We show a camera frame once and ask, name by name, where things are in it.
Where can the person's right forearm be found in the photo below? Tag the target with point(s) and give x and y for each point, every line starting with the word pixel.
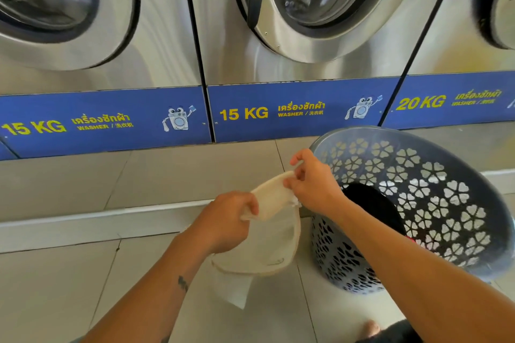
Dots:
pixel 422 274

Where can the round steel washer door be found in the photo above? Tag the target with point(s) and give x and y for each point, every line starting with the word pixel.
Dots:
pixel 116 13
pixel 503 13
pixel 362 29

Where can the person's blue denim shorts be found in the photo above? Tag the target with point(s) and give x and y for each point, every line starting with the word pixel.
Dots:
pixel 394 334

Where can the black garment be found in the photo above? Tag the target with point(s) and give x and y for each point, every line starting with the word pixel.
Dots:
pixel 374 206

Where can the grey plastic laundry basket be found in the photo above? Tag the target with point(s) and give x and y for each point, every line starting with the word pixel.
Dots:
pixel 501 246

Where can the person's left hand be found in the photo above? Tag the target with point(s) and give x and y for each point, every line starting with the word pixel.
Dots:
pixel 225 226

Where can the white mesh laundry bag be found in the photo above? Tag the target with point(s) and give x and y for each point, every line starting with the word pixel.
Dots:
pixel 277 234

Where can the person's right hand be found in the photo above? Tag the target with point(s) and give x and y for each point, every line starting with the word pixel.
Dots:
pixel 316 190

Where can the person's left forearm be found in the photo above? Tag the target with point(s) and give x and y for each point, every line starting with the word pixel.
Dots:
pixel 153 298

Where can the person's right foot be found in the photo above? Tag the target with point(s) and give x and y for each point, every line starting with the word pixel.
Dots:
pixel 370 328

